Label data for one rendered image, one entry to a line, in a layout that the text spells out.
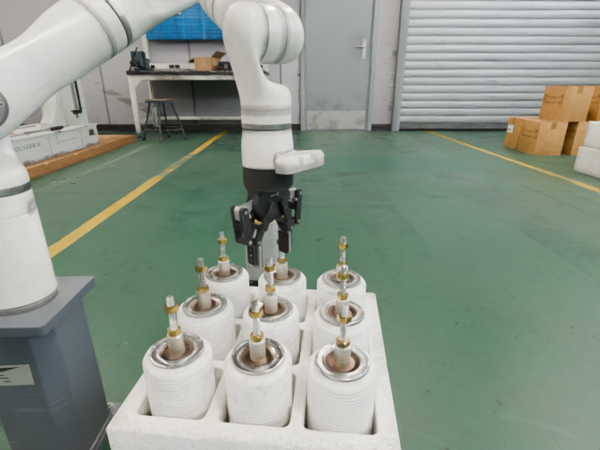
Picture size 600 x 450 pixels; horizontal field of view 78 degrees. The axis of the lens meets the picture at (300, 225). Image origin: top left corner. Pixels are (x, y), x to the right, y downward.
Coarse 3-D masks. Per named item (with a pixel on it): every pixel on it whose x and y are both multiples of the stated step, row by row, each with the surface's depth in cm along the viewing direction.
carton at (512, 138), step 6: (510, 120) 384; (516, 120) 373; (522, 120) 365; (510, 126) 383; (516, 126) 373; (510, 132) 384; (516, 132) 373; (504, 138) 394; (510, 138) 384; (516, 138) 372; (504, 144) 394; (510, 144) 384; (516, 144) 373
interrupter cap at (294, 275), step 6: (276, 270) 76; (288, 270) 76; (294, 270) 76; (264, 276) 74; (276, 276) 74; (288, 276) 74; (294, 276) 74; (300, 276) 74; (276, 282) 72; (282, 282) 72; (288, 282) 71; (294, 282) 72
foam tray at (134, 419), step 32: (256, 288) 84; (384, 352) 64; (224, 384) 57; (384, 384) 57; (128, 416) 52; (224, 416) 55; (384, 416) 52; (128, 448) 51; (160, 448) 50; (192, 448) 49; (224, 448) 49; (256, 448) 48; (288, 448) 48; (320, 448) 47; (352, 448) 47; (384, 448) 47
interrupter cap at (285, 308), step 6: (258, 300) 66; (282, 300) 66; (288, 300) 65; (282, 306) 64; (288, 306) 64; (264, 312) 62; (276, 312) 62; (282, 312) 62; (288, 312) 62; (264, 318) 61; (270, 318) 61; (276, 318) 61; (282, 318) 60
